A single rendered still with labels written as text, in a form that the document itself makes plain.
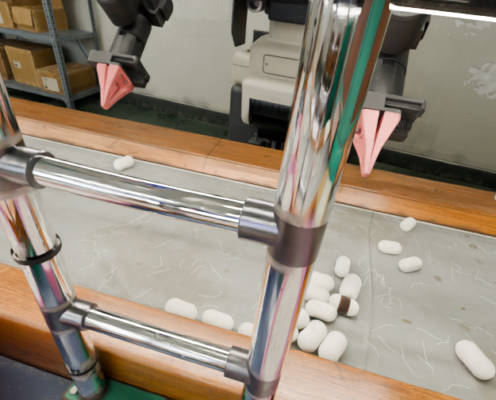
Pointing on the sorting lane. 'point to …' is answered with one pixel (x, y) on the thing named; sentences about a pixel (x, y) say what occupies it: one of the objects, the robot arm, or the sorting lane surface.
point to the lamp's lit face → (454, 14)
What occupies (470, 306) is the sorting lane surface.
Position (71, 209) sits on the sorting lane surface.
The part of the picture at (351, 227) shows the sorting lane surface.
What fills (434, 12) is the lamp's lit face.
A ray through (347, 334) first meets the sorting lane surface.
